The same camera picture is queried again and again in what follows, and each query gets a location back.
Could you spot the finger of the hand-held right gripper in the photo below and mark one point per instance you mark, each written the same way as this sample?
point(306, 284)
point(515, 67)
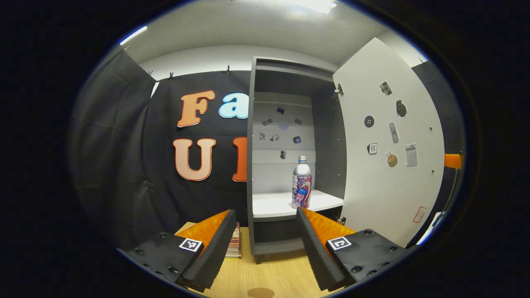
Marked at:
point(453, 161)

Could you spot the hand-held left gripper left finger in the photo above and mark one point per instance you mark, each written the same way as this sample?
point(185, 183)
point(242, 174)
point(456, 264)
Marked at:
point(217, 248)

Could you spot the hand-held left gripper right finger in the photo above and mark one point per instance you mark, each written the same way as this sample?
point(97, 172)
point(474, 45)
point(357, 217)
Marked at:
point(312, 248)

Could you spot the round brown coaster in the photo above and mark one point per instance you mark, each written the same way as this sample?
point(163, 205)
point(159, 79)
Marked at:
point(261, 293)

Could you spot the silver bottle with colourful label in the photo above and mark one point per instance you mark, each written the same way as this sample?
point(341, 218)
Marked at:
point(302, 182)

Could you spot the white cabinet door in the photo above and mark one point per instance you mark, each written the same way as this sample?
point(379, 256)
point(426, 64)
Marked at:
point(364, 198)

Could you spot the white cabinet shelf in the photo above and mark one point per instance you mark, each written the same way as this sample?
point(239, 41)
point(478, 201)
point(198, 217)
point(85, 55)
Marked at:
point(273, 205)

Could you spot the stack of books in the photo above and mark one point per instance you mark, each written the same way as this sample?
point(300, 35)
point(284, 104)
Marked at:
point(235, 244)

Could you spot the black backdrop cloth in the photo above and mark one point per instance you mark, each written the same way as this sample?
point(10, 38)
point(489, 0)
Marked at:
point(116, 145)

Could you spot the ceiling panel light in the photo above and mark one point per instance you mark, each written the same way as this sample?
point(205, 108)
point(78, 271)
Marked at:
point(306, 5)

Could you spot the ceiling strip light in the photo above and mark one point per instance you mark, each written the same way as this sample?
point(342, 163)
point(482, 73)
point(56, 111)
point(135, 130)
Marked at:
point(133, 35)

